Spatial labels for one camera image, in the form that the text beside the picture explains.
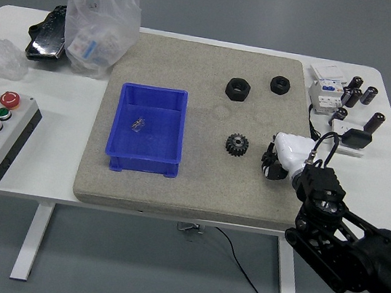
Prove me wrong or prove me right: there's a glossy black packet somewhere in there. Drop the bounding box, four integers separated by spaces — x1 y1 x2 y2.
23 0 73 66

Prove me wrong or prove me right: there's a black adapter cord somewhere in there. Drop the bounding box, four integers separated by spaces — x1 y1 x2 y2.
304 103 347 146

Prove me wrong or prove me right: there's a small clear plastic bag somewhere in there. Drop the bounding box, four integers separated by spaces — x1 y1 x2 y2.
130 115 148 135

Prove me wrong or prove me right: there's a black spur gear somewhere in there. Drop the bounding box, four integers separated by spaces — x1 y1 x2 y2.
223 131 252 160

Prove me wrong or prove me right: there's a white plastic bag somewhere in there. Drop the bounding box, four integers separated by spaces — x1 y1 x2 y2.
56 0 145 85

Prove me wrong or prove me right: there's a black floor cable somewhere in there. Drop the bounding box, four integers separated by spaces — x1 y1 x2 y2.
205 226 285 293

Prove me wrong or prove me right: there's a red emergency stop button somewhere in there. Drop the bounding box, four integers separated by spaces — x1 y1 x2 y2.
0 89 23 112

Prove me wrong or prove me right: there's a blue plastic box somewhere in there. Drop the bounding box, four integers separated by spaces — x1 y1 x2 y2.
102 79 193 181

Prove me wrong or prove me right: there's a grey-brown mat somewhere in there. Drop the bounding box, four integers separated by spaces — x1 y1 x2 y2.
70 25 341 238

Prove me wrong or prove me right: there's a white wall socket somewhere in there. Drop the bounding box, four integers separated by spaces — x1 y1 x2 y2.
326 118 369 158

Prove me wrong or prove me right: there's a black power adapter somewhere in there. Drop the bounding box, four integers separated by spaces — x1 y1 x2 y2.
339 127 374 152

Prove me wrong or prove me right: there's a white circuit breaker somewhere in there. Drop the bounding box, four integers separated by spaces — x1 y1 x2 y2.
304 78 347 119

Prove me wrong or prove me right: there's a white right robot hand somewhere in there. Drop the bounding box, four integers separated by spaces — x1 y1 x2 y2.
258 128 318 187

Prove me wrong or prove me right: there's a white blue carton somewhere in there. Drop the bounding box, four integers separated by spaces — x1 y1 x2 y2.
66 26 101 63

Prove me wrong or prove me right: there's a metal under-table bracket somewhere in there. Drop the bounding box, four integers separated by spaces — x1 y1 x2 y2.
175 220 207 235

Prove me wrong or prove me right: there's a small black hex nut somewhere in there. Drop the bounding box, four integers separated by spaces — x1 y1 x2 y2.
269 74 295 96

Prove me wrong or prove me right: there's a white flat carton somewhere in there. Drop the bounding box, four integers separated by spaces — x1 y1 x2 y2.
307 60 350 88

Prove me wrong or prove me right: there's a large black hex nut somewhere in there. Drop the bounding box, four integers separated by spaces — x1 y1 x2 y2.
223 75 253 105

